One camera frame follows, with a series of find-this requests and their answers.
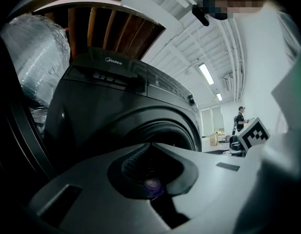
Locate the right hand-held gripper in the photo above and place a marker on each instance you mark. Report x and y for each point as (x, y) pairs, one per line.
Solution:
(254, 134)

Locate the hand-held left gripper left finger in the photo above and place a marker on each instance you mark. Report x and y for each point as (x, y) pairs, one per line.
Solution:
(86, 194)

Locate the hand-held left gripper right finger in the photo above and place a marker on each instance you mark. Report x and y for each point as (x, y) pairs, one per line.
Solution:
(213, 184)

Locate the black washing machine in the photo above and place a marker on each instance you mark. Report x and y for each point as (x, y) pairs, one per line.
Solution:
(104, 111)

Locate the ceiling strip light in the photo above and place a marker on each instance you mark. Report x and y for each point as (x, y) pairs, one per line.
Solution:
(219, 96)
(206, 73)

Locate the plastic-wrapped black appliance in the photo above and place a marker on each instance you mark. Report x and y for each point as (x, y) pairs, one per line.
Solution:
(35, 57)

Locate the brown wooden staircase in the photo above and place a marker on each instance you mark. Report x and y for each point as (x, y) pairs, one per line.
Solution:
(104, 28)

